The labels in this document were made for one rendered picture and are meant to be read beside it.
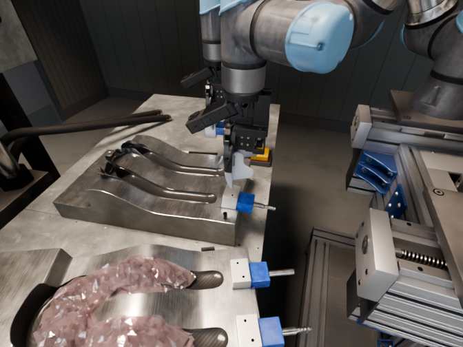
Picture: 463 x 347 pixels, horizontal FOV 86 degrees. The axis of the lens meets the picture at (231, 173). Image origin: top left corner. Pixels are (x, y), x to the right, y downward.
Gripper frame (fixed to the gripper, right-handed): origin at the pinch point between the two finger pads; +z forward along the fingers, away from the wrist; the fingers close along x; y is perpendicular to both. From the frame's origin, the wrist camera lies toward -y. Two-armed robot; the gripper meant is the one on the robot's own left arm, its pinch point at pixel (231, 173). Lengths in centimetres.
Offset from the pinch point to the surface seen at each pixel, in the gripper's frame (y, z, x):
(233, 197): 1.1, 5.4, -2.3
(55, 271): -29.1, 8.2, -25.8
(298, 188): 32, 98, 108
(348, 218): 66, 98, 84
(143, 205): -20.8, 8.6, -6.2
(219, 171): -5.9, 9.4, 11.3
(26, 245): -50, 18, -17
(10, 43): -85, -17, 35
